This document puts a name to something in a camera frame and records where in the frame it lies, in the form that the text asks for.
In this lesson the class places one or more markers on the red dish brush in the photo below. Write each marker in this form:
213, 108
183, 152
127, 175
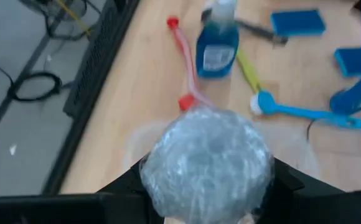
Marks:
185, 56

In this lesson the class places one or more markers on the black aluminium table frame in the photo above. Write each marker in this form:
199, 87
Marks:
71, 146

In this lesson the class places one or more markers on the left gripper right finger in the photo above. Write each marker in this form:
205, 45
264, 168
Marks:
295, 199

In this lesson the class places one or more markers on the grey dish brush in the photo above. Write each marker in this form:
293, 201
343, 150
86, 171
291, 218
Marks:
258, 30

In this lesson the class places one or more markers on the blue Dawn dish soap bottle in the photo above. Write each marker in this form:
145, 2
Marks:
354, 93
218, 53
205, 161

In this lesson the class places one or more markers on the blue scraper tool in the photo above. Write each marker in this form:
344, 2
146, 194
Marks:
305, 112

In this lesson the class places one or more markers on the yellow-green dish brush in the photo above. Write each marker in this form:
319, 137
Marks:
249, 73

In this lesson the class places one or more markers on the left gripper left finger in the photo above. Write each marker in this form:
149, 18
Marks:
127, 199

